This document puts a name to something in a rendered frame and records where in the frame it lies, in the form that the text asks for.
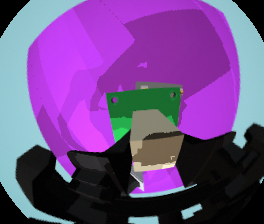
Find green board with square handle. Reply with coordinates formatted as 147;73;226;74
105;87;185;172

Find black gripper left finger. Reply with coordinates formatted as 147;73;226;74
67;129;132;196

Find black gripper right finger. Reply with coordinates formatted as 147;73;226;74
175;131;236;188

